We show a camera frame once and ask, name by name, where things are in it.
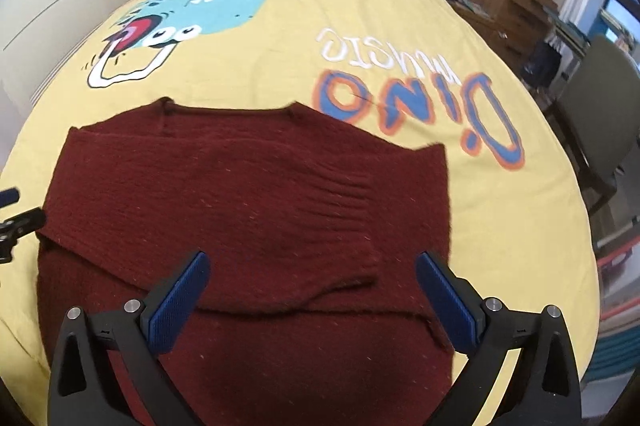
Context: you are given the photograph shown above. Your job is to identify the dark red knit sweater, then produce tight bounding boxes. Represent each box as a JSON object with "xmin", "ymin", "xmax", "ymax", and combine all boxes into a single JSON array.
[{"xmin": 36, "ymin": 98, "xmax": 456, "ymax": 426}]

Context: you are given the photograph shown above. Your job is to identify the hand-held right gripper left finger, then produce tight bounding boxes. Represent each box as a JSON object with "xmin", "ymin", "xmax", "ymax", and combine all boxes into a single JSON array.
[{"xmin": 48, "ymin": 250, "xmax": 211, "ymax": 426}]

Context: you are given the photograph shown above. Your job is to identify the yellow dinosaur printed blanket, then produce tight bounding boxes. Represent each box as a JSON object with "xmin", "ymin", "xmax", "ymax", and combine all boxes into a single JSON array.
[{"xmin": 0, "ymin": 0, "xmax": 601, "ymax": 426}]

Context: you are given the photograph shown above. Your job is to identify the dark shopping bag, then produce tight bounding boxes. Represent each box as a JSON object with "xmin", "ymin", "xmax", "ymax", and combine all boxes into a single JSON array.
[{"xmin": 522, "ymin": 38, "xmax": 566, "ymax": 86}]

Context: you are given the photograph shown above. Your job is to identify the grey-green chair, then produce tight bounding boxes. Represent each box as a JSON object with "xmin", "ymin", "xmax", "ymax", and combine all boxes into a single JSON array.
[{"xmin": 542, "ymin": 34, "xmax": 640, "ymax": 217}]

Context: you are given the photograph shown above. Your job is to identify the brown wooden cabinet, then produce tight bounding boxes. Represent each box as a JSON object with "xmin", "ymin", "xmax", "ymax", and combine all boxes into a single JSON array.
[{"xmin": 452, "ymin": 0, "xmax": 561, "ymax": 71}]

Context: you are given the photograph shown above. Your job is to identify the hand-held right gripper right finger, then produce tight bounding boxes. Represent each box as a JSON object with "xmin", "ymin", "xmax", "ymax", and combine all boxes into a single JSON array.
[{"xmin": 415, "ymin": 252, "xmax": 582, "ymax": 426}]

